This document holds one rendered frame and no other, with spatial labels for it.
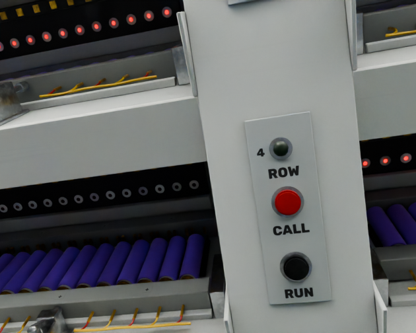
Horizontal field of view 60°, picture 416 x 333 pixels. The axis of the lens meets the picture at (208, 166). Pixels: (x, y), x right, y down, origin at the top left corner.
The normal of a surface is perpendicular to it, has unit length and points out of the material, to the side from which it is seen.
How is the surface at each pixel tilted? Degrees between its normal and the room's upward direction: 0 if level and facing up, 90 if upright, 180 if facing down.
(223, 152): 90
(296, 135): 90
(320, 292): 90
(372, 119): 106
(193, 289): 16
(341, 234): 90
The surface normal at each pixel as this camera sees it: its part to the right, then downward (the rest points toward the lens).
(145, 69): -0.09, 0.40
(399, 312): -0.18, -0.90
